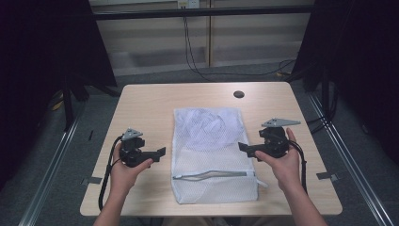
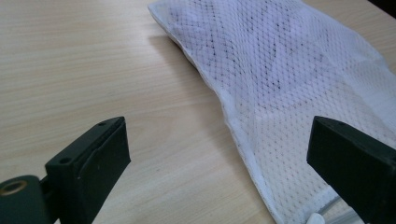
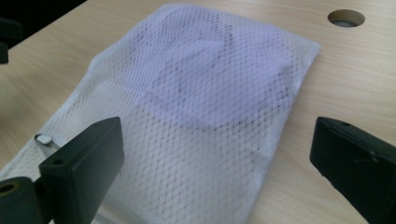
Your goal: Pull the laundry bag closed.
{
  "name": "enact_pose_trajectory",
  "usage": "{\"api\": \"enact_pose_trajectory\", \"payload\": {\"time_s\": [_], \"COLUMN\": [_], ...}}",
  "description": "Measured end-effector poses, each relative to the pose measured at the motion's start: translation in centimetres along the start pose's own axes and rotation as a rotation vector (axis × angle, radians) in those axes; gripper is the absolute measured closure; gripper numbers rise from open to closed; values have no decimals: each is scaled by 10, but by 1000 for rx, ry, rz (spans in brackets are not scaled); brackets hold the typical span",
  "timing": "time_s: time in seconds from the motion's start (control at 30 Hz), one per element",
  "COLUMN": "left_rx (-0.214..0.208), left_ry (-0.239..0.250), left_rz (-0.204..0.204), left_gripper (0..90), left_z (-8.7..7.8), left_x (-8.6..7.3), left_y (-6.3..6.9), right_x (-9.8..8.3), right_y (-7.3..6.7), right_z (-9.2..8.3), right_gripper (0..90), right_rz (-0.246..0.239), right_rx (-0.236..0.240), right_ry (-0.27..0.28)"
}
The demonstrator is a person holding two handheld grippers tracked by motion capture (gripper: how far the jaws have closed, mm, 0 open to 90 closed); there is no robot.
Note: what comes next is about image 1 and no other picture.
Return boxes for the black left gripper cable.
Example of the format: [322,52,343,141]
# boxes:
[97,135,124,212]

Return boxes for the black metal stand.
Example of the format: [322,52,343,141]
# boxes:
[61,73,77,133]

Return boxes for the dark curtain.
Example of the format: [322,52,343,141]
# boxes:
[0,0,119,191]
[291,0,399,166]

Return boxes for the metal floor rail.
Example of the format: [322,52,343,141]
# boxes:
[18,115,83,226]
[306,91,397,226]

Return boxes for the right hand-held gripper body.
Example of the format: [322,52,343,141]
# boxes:
[258,118,301,159]

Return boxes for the person's left hand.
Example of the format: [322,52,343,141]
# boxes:
[109,143,155,198]

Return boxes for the person's right hand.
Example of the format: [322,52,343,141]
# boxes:
[254,126,303,194]

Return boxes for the black horizontal bar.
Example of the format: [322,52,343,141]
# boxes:
[92,5,315,22]

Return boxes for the black wall cable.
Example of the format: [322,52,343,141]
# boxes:
[182,15,297,84]

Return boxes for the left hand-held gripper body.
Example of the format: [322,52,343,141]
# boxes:
[119,126,149,168]

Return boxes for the white mesh laundry bag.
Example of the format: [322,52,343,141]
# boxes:
[170,106,269,205]

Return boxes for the black floor cables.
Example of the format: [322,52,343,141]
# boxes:
[305,88,339,136]

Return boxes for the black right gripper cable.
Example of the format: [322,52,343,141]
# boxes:
[287,139,310,195]

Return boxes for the white wall socket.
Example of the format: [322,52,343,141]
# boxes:
[176,0,201,10]

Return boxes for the white garment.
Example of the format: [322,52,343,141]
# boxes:
[174,108,246,153]

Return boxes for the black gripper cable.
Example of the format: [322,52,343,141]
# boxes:
[287,139,310,195]
[97,135,124,212]

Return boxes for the grey tape strip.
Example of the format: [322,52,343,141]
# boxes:
[80,176,104,186]
[315,171,340,183]

